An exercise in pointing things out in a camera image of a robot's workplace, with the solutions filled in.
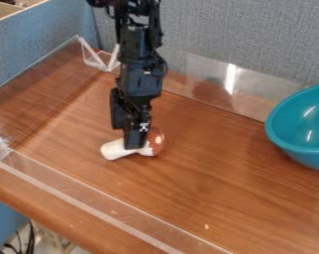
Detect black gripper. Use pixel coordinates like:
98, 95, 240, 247
110, 59, 168, 150

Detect white plush mushroom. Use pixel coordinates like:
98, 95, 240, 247
100, 126, 166, 161

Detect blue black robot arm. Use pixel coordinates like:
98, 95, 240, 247
86, 0, 168, 150

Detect blue plastic bowl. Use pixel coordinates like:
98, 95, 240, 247
264, 84, 319, 171

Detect clear acrylic left barrier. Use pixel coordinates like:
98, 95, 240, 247
0, 36, 102, 147

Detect clear acrylic barrier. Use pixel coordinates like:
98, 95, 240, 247
0, 147, 234, 254
0, 36, 102, 147
159, 46, 303, 122

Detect clear acrylic front barrier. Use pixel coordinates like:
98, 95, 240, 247
0, 147, 234, 254

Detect clear acrylic back barrier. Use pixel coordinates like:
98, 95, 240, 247
159, 46, 303, 122

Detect wooden shelf box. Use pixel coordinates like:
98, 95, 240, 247
0, 0, 51, 21

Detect clear acrylic corner bracket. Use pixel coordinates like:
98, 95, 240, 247
78, 37, 120, 72

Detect black cables under table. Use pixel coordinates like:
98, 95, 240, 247
0, 220, 38, 254

